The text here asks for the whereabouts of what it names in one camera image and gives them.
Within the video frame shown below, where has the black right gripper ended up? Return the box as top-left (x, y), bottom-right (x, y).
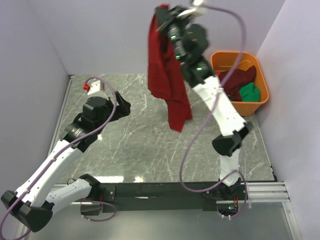
top-left (152, 6), bottom-right (191, 64)

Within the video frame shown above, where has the bright red t shirt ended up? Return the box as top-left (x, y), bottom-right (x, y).
top-left (147, 14), bottom-right (193, 132)

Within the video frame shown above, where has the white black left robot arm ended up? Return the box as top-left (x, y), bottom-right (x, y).
top-left (1, 92), bottom-right (131, 233)

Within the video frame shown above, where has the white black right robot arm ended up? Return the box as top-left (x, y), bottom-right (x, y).
top-left (155, 1), bottom-right (252, 200)

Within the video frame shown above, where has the dark maroon t shirt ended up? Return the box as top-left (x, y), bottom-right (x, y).
top-left (223, 65), bottom-right (257, 102)

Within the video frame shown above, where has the orange plastic laundry basket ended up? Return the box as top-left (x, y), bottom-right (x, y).
top-left (211, 51), bottom-right (269, 117)

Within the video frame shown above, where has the green t shirt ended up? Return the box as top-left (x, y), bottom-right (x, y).
top-left (239, 82), bottom-right (260, 102)

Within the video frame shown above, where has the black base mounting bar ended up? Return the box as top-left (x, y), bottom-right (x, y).
top-left (69, 181), bottom-right (251, 215)

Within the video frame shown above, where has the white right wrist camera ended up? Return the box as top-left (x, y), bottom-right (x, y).
top-left (177, 0), bottom-right (206, 19)

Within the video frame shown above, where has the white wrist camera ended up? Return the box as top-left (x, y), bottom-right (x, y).
top-left (83, 79), bottom-right (105, 97)
top-left (177, 0), bottom-right (206, 19)

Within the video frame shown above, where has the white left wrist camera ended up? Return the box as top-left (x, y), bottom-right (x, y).
top-left (83, 79), bottom-right (105, 97)

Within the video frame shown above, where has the aluminium frame rail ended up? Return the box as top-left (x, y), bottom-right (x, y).
top-left (246, 182), bottom-right (291, 203)

